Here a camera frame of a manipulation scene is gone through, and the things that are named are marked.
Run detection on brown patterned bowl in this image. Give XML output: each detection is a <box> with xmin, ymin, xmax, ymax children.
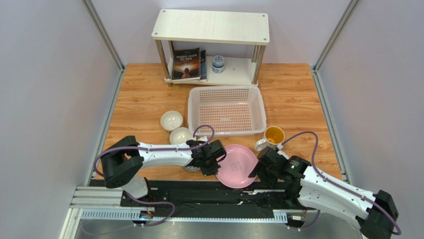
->
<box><xmin>182</xmin><ymin>166</ymin><xmax>201</xmax><ymax>173</ymax></box>

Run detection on pink plastic plate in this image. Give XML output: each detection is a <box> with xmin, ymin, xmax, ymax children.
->
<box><xmin>216</xmin><ymin>144</ymin><xmax>258</xmax><ymax>189</ymax></box>

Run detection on patterned mug yellow interior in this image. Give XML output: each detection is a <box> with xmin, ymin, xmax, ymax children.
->
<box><xmin>254</xmin><ymin>126</ymin><xmax>286</xmax><ymax>152</ymax></box>

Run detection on white bowl black exterior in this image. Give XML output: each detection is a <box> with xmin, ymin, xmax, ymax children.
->
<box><xmin>169</xmin><ymin>127</ymin><xmax>194</xmax><ymax>144</ymax></box>

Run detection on white bowl yellow rim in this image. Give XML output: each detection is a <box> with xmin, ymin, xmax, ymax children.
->
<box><xmin>160</xmin><ymin>111</ymin><xmax>184</xmax><ymax>132</ymax></box>

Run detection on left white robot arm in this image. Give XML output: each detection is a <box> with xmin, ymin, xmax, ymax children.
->
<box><xmin>96</xmin><ymin>135</ymin><xmax>226</xmax><ymax>199</ymax></box>

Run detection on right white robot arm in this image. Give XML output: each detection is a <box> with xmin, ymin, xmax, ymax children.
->
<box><xmin>249</xmin><ymin>147</ymin><xmax>399</xmax><ymax>239</ymax></box>

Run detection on white plastic perforated bin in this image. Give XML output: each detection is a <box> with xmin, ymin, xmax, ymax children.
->
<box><xmin>188</xmin><ymin>86</ymin><xmax>267</xmax><ymax>136</ymax></box>

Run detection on blue white ceramic jar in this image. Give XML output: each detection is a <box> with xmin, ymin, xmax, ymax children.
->
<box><xmin>212</xmin><ymin>55</ymin><xmax>225</xmax><ymax>73</ymax></box>

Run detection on dark paperback book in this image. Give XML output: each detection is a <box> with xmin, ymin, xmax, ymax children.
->
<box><xmin>172</xmin><ymin>48</ymin><xmax>201</xmax><ymax>81</ymax></box>

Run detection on white two-tier shelf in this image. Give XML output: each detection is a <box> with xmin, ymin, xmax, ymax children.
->
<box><xmin>151</xmin><ymin>9</ymin><xmax>270</xmax><ymax>87</ymax></box>

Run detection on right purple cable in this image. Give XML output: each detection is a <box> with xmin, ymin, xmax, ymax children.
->
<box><xmin>281</xmin><ymin>131</ymin><xmax>402</xmax><ymax>236</ymax></box>

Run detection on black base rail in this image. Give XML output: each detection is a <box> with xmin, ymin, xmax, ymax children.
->
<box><xmin>71</xmin><ymin>179</ymin><xmax>318</xmax><ymax>224</ymax></box>

